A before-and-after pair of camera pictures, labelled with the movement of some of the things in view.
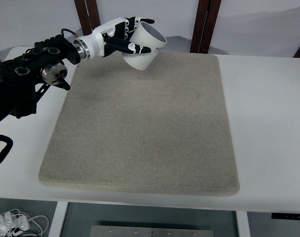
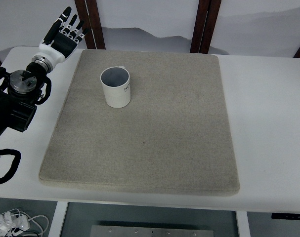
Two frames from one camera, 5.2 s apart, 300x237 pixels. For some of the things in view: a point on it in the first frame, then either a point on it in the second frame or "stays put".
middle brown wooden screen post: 205,18 stays put
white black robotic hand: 112,36 → 62,40
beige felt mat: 164,130 stays put
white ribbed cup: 146,35 → 116,82
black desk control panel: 289,216 stays put
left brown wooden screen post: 88,15 stays put
